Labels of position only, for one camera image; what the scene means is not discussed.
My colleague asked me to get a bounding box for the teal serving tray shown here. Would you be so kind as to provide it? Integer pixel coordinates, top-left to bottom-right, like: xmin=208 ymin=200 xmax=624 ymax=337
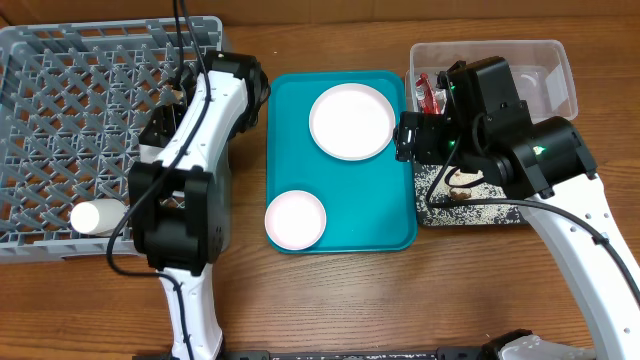
xmin=266 ymin=70 xmax=418 ymax=254

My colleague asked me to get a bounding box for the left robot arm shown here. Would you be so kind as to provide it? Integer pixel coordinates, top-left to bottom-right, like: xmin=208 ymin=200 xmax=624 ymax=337
xmin=128 ymin=51 xmax=270 ymax=359

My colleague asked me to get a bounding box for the black tray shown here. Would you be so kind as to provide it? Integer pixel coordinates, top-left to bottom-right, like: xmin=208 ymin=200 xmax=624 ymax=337
xmin=413 ymin=159 xmax=531 ymax=229

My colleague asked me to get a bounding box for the red snack wrapper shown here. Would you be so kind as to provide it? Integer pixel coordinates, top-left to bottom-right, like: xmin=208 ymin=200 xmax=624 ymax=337
xmin=415 ymin=73 xmax=442 ymax=114

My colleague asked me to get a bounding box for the pink-white small bowl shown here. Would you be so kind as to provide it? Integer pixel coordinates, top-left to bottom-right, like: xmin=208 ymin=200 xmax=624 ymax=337
xmin=264 ymin=190 xmax=327 ymax=251

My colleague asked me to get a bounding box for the grey dish rack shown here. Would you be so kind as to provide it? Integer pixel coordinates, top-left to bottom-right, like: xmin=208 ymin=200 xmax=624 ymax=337
xmin=1 ymin=16 xmax=228 ymax=264

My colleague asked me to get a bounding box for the white paper cup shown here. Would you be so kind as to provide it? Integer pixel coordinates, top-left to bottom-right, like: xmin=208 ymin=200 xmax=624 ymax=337
xmin=70 ymin=199 xmax=126 ymax=236

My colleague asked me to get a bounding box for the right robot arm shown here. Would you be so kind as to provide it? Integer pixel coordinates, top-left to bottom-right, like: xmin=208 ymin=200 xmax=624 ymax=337
xmin=394 ymin=56 xmax=639 ymax=359

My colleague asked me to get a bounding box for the white rice pile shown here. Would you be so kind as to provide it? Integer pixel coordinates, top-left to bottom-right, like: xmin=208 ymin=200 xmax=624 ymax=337
xmin=415 ymin=162 xmax=526 ymax=226

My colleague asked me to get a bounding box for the clear plastic bin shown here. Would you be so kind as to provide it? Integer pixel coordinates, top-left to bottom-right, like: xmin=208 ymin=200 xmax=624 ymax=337
xmin=405 ymin=40 xmax=579 ymax=123

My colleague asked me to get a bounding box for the brown food piece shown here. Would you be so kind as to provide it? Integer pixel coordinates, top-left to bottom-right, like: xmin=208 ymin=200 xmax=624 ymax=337
xmin=449 ymin=188 xmax=472 ymax=201

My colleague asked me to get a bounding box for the white round plate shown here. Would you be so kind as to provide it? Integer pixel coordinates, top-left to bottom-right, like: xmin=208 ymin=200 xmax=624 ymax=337
xmin=309 ymin=83 xmax=396 ymax=161

